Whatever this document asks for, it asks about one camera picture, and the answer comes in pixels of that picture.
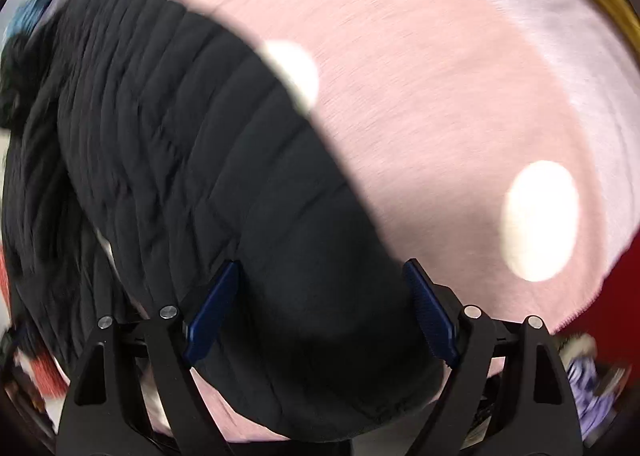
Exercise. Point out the lavender cloth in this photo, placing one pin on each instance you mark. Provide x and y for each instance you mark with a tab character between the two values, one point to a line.
575	46

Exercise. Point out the orange red cloth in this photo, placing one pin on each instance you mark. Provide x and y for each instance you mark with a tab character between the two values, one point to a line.
45	371

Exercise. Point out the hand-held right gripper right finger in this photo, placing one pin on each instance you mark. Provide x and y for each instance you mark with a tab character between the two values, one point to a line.
436	318

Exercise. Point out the pink polka-dot blanket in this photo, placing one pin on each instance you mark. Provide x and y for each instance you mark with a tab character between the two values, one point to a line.
400	111

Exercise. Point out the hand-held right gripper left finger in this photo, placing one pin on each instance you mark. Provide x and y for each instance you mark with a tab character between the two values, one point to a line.
210	321

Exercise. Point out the purple striped cloth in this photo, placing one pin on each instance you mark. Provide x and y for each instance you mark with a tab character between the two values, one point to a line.
592	386

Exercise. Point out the black quilted jacket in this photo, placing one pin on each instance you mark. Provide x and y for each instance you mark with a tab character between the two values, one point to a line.
200	161

